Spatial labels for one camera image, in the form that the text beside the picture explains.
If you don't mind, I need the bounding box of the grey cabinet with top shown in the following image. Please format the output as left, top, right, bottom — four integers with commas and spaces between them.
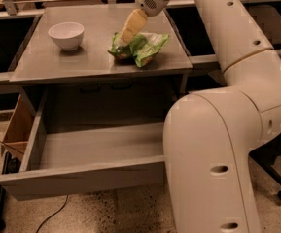
9, 2, 193, 105

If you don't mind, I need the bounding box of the brown cardboard box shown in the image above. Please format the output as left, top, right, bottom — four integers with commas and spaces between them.
3, 96, 34, 161

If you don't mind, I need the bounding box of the green rice chip bag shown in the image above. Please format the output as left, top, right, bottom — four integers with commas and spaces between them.
108, 33, 169, 68

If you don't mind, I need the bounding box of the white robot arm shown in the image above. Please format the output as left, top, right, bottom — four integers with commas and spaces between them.
119, 0, 281, 233

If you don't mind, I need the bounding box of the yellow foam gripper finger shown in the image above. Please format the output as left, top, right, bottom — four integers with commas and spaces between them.
118, 9, 148, 47

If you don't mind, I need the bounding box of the grey open top drawer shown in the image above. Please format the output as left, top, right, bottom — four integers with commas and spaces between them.
0, 87, 169, 200

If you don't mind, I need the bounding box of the black floor cable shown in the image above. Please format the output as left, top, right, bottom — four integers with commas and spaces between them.
35, 194, 70, 233

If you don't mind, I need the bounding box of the black office chair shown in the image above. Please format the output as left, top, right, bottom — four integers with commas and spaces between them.
248, 114, 281, 204

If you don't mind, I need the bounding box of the white ceramic bowl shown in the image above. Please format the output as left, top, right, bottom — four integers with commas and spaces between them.
48, 22, 85, 50

